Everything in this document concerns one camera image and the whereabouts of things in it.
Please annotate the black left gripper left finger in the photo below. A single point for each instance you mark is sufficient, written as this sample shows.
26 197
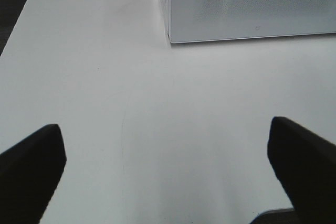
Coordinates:
30 173

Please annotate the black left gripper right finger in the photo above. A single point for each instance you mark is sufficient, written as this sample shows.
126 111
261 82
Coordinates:
304 163

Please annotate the white microwave door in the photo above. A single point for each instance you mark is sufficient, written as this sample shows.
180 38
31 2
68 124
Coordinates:
212 20

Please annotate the white microwave oven body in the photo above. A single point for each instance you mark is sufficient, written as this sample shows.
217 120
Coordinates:
164 6

